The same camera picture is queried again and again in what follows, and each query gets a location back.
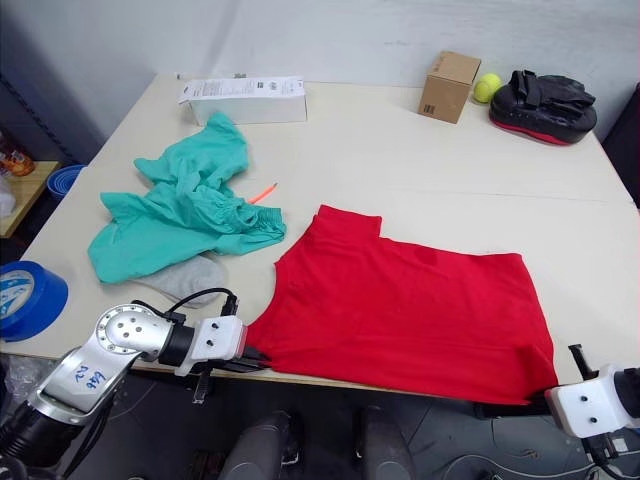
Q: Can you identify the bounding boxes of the orange packet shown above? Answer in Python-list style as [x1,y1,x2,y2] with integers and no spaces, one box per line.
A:
[0,144,37,177]

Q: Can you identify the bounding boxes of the black red boxing pad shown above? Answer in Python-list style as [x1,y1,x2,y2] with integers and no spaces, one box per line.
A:
[488,69,599,147]

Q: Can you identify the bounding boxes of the dark rounded shape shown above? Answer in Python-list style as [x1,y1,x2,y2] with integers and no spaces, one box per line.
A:
[355,404,417,480]
[218,409,303,480]

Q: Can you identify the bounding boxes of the yellow tennis ball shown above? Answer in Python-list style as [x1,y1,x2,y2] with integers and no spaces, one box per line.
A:
[473,72,503,105]

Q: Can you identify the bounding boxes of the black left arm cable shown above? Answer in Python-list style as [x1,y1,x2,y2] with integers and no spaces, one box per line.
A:
[130,287,240,321]

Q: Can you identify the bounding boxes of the orange pen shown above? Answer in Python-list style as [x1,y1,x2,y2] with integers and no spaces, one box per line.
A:
[247,182,279,205]

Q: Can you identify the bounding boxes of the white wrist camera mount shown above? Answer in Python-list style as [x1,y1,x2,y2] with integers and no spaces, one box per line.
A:
[544,364,632,440]
[174,315,247,377]

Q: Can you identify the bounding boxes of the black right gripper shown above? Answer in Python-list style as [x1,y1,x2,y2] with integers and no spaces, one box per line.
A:
[473,390,556,421]

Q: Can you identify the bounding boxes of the grey sock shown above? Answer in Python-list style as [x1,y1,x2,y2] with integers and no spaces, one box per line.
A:
[130,255,226,310]

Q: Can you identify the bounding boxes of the brown cardboard box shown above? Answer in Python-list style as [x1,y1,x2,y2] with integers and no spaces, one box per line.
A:
[417,50,482,125]

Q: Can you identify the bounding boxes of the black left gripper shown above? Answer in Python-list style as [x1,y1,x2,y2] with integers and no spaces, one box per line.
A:
[211,341,275,374]

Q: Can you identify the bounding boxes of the clear plastic bag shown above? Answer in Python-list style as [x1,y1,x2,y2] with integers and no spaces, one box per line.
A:
[0,174,17,218]

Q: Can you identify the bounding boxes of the black chair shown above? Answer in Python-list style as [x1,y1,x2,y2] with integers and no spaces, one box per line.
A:
[601,82,640,208]

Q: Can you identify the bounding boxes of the green shorts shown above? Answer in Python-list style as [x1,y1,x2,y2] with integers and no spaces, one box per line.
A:
[87,111,288,285]

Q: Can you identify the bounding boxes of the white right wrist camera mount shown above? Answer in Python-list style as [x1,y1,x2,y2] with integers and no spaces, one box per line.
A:
[544,364,632,440]

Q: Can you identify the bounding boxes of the red t-shirt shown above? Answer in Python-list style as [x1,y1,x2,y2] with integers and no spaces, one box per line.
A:
[244,204,560,406]

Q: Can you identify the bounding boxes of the blue tape roll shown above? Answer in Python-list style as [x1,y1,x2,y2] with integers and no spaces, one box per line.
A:
[0,260,70,344]

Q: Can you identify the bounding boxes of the wooden side shelf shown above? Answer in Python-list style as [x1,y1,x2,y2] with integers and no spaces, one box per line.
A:
[0,160,62,239]

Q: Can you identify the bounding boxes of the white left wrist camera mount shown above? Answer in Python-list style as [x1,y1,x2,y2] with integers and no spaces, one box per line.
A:
[174,315,247,377]

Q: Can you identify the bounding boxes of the white printed carton box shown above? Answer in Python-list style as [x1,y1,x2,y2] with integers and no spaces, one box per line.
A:
[177,75,309,127]

